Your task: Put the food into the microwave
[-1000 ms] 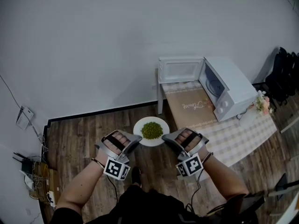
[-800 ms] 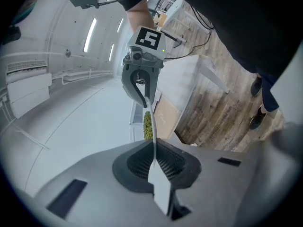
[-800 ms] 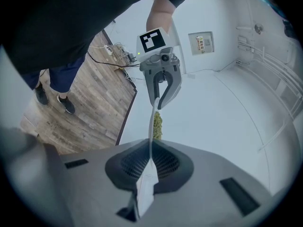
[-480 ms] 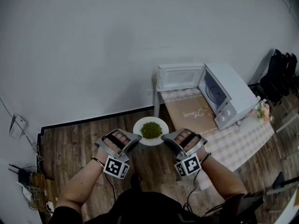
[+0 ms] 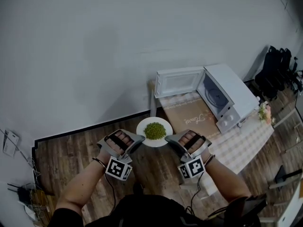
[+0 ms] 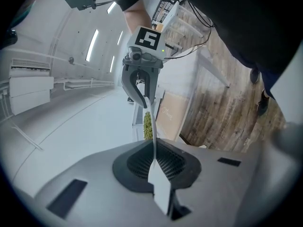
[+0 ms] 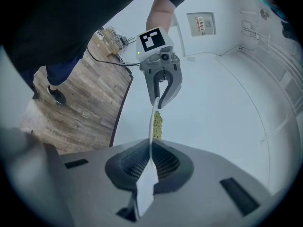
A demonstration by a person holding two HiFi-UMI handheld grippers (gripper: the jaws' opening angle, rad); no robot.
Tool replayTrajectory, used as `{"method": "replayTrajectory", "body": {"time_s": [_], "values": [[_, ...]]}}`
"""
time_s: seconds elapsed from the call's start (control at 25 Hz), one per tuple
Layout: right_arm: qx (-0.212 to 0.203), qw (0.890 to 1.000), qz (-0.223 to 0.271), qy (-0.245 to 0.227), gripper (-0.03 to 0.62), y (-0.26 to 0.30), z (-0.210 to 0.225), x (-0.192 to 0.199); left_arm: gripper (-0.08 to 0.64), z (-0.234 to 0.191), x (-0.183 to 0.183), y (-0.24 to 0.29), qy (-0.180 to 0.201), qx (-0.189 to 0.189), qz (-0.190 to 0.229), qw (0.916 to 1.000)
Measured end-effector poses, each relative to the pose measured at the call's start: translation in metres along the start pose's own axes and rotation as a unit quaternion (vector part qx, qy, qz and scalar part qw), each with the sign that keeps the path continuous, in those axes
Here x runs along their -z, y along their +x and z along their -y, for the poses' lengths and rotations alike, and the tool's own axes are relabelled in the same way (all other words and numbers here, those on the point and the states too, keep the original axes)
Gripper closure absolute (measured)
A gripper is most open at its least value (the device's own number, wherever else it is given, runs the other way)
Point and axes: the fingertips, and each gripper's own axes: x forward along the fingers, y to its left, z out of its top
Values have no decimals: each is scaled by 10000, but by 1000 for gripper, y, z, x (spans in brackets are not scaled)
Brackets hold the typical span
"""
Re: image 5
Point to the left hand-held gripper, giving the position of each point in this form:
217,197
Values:
118,169

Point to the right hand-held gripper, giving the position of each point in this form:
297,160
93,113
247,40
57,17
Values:
194,167

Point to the white round plate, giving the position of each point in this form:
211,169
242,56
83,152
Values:
154,144

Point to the pile of green mung beans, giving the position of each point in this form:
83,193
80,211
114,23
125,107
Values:
155,131

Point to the white microwave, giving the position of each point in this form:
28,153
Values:
236,89

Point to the person's right forearm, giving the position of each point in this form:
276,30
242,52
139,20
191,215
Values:
227,181

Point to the person's left forearm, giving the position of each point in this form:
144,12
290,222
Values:
80,188

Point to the person's right hand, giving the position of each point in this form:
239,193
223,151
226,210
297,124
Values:
184,139

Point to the person's left hand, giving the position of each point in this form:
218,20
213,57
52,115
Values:
125,138

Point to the thin black right wristband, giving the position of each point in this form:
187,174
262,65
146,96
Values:
210,159

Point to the thin black wristband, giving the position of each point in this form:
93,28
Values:
99,162
210,159

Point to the thin black left wristband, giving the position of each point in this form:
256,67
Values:
99,162

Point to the checked tablecloth table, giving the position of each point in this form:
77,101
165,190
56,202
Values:
243,141

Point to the person's black clothing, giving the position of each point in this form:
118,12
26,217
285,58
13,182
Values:
146,212

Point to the flower bouquet in white vase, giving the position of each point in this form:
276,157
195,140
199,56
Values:
265,112

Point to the black carried pack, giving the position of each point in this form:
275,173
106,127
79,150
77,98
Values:
251,203

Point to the black office chair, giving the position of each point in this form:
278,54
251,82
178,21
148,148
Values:
266,79
281,70
288,67
295,67

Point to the brown cardboard box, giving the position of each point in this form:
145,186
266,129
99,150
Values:
41,202

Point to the black router with antennas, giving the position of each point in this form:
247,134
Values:
23,194

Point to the white router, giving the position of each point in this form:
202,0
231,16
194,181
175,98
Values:
28,213

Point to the white wall panel box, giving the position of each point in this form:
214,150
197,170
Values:
10,143

